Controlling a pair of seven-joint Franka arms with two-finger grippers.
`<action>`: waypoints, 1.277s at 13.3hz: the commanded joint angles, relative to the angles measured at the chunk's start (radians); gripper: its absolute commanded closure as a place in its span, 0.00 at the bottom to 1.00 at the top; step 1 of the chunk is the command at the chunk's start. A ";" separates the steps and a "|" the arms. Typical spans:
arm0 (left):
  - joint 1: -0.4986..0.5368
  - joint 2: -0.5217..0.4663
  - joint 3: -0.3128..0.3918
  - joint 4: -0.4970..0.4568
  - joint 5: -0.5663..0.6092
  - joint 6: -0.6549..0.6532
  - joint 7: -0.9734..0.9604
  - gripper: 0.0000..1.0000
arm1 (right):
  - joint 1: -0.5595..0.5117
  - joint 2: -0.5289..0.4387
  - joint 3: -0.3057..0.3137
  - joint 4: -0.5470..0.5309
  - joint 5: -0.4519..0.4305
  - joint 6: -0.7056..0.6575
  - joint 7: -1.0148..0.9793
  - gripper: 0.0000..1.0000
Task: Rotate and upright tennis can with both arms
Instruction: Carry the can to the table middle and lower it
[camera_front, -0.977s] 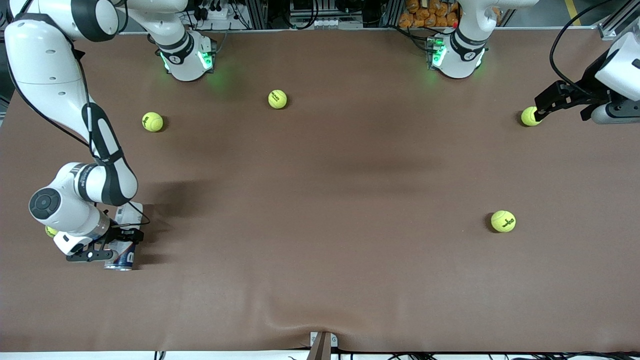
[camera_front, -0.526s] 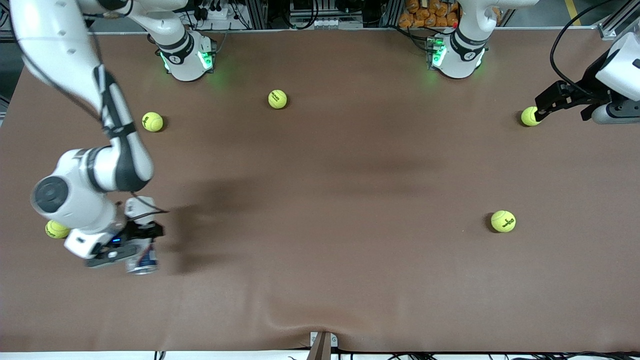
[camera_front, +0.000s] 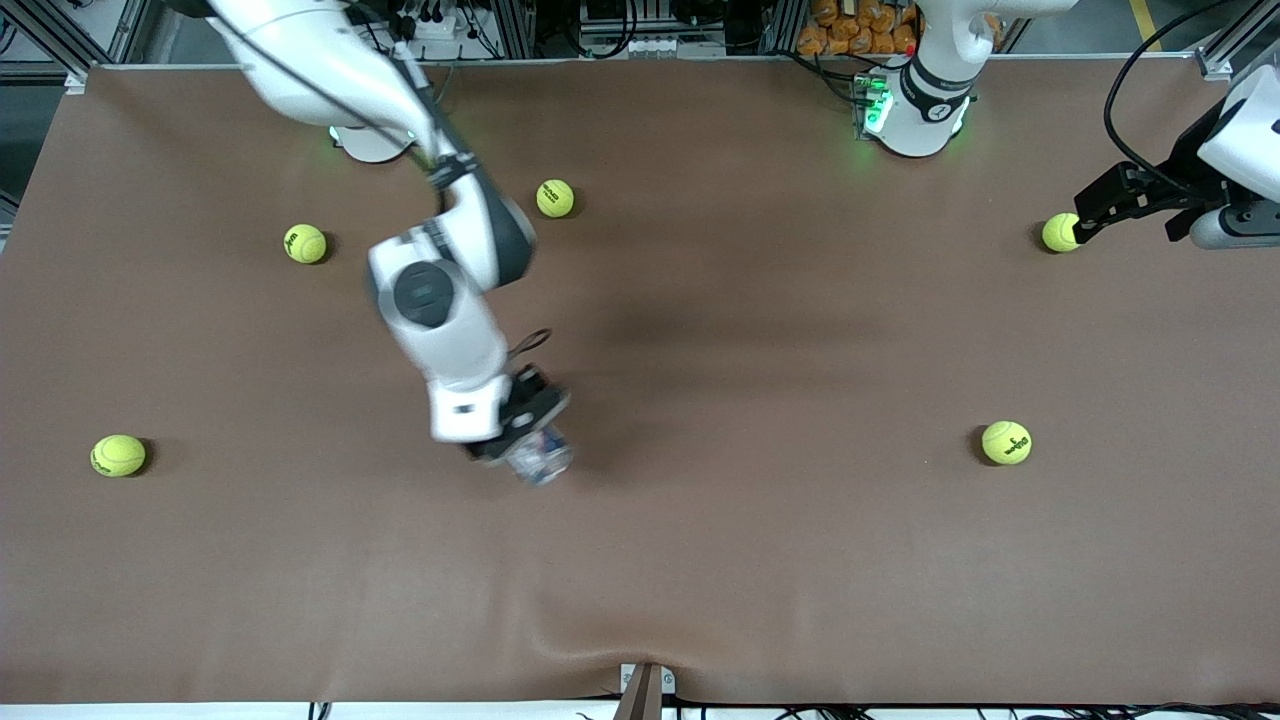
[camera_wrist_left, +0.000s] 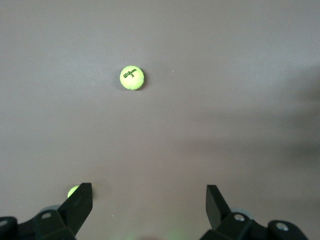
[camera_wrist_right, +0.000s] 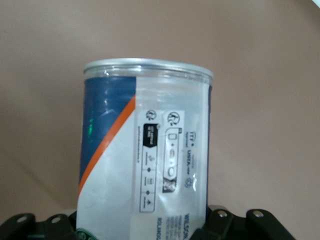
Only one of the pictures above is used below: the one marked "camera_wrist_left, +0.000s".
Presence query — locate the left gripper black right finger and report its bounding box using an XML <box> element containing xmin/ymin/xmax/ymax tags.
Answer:
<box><xmin>199</xmin><ymin>184</ymin><xmax>311</xmax><ymax>240</ymax></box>

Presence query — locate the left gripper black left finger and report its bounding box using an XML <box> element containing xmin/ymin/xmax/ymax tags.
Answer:
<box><xmin>0</xmin><ymin>182</ymin><xmax>94</xmax><ymax>240</ymax></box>

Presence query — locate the yellow-green tennis ball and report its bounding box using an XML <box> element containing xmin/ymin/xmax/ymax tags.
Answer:
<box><xmin>67</xmin><ymin>185</ymin><xmax>81</xmax><ymax>199</ymax></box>
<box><xmin>119</xmin><ymin>65</ymin><xmax>145</xmax><ymax>91</ymax></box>

